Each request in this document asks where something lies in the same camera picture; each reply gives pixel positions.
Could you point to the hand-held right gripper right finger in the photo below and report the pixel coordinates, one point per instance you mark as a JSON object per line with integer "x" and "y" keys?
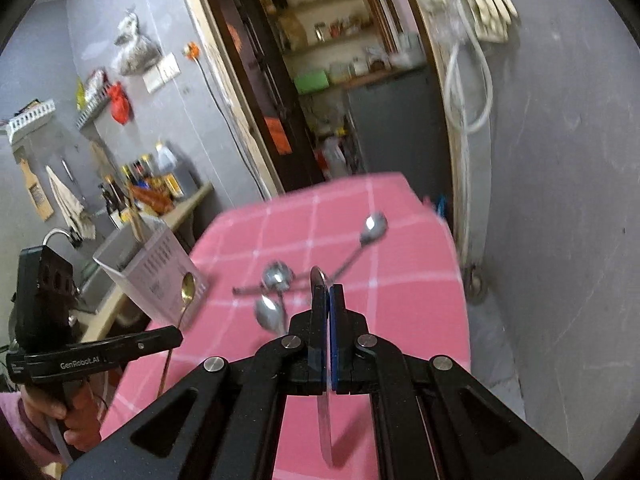
{"x": 338, "y": 350}

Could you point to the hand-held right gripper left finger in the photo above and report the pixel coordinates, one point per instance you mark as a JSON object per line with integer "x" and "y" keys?
{"x": 319, "y": 340}

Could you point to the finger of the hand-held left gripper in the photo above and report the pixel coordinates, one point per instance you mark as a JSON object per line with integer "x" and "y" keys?
{"x": 150, "y": 345}

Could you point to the white perforated utensil holder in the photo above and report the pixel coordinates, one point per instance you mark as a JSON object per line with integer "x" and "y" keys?
{"x": 150, "y": 280}

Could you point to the gold spoon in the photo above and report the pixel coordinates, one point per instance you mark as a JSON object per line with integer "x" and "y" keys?
{"x": 188, "y": 290}

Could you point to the steel table knife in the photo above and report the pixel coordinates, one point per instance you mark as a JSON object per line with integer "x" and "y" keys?
{"x": 326, "y": 430}

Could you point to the person's left forearm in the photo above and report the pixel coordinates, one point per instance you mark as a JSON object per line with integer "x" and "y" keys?
{"x": 25, "y": 430}

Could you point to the person's left hand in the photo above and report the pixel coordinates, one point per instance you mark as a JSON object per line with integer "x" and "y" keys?
{"x": 82, "y": 420}

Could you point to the steel sink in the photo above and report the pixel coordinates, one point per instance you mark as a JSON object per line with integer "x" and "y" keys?
{"x": 100, "y": 287}

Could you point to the steel spoon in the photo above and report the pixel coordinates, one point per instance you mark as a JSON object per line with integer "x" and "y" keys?
{"x": 375, "y": 225}
{"x": 277, "y": 275}
{"x": 269, "y": 312}

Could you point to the chrome faucet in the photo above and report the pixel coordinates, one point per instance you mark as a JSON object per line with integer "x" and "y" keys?
{"x": 55, "y": 234}

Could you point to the pink checked tablecloth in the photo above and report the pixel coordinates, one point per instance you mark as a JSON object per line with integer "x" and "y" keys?
{"x": 400, "y": 285}

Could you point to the hanging cloth towel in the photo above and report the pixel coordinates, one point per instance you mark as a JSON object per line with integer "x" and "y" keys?
{"x": 67, "y": 200}

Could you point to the wooden grater board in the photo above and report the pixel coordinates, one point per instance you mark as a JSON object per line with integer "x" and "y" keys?
{"x": 37, "y": 192}

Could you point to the dark sauce bottle with pump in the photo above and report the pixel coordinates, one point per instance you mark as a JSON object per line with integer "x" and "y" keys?
{"x": 111, "y": 205}

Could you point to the dark sauce bottle yellow label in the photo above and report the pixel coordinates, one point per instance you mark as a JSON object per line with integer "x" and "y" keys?
{"x": 120, "y": 192}

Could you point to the clear oil jug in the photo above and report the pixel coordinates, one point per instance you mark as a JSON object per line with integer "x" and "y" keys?
{"x": 165, "y": 160}

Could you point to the red plastic bag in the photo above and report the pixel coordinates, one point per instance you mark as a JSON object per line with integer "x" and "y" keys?
{"x": 120, "y": 105}

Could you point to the seasoning packets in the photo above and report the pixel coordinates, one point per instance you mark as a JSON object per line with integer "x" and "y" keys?
{"x": 92, "y": 87}

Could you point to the grey cabinet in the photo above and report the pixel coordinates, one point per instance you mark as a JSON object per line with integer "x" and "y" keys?
{"x": 400, "y": 125}

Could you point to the dark wooden door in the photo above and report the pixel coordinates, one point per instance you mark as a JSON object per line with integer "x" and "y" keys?
{"x": 270, "y": 100}

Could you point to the green box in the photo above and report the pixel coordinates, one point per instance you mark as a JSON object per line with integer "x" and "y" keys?
{"x": 312, "y": 82}

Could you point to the clear bag of dried goods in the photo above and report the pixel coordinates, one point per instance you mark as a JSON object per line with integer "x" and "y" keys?
{"x": 135, "y": 50}

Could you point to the orange plug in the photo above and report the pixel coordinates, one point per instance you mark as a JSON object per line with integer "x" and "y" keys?
{"x": 191, "y": 50}

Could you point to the wooden shelf unit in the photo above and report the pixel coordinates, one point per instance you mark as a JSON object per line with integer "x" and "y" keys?
{"x": 330, "y": 30}

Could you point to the cream rubber gloves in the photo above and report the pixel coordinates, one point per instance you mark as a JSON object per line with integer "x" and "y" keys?
{"x": 492, "y": 2}

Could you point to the white wall basket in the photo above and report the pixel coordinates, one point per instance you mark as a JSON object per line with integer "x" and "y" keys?
{"x": 30, "y": 117}

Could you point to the metal wall rack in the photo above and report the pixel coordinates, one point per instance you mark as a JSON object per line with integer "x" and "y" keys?
{"x": 92, "y": 112}

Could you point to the white wall switch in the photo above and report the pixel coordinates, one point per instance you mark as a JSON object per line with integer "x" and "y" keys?
{"x": 153, "y": 80}

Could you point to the white wall socket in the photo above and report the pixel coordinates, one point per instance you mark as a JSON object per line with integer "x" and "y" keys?
{"x": 170, "y": 66}

